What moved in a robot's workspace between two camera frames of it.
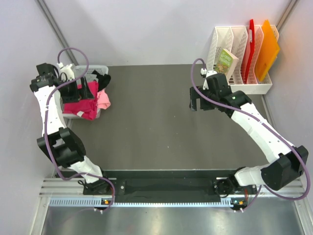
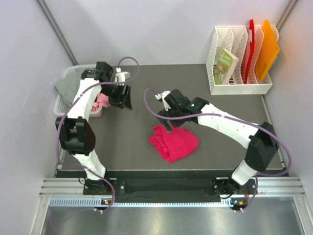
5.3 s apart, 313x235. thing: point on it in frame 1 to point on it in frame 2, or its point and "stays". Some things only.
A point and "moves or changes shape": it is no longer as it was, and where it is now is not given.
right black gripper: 193,96 to 174,124
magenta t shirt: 85,108 moves or changes shape
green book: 226,64 stays
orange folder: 268,50 stays
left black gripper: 84,93 to 122,101
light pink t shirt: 103,100 stays
